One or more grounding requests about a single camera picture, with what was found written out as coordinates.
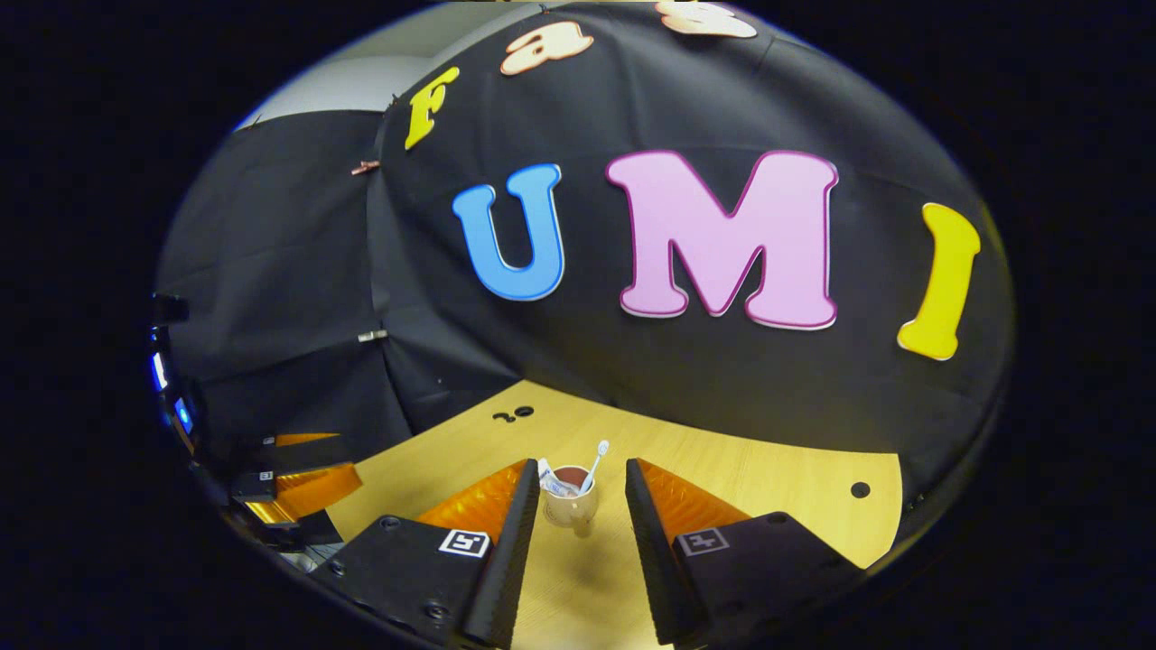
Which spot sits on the black backdrop cloth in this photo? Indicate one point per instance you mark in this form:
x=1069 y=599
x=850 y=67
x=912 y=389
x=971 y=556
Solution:
x=632 y=379

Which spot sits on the white toothpaste tube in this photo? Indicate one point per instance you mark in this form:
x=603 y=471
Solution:
x=551 y=477

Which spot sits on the beige cup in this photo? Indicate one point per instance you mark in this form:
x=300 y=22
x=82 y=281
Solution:
x=569 y=510

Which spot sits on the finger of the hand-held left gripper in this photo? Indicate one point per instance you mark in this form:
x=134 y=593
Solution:
x=307 y=453
x=316 y=487

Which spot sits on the small copper clip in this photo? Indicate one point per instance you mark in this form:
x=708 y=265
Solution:
x=366 y=167

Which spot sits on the small silver clip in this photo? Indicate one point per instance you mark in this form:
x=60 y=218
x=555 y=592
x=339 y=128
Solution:
x=372 y=336

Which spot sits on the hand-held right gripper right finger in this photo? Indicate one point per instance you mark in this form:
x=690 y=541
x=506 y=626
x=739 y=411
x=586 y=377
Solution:
x=655 y=560

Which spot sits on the white toothbrush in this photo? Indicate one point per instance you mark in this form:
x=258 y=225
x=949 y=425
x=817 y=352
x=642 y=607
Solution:
x=602 y=448

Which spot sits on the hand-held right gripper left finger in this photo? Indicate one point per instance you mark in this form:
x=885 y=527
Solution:
x=506 y=560

